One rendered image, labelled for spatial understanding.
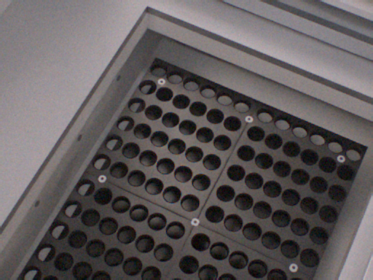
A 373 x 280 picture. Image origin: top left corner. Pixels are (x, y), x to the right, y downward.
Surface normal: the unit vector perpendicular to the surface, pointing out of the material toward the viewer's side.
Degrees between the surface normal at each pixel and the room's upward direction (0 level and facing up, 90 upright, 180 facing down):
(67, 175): 90
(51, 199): 90
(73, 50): 0
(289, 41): 0
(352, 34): 0
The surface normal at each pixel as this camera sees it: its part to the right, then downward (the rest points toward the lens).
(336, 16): -0.44, 0.78
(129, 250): 0.03, -0.48
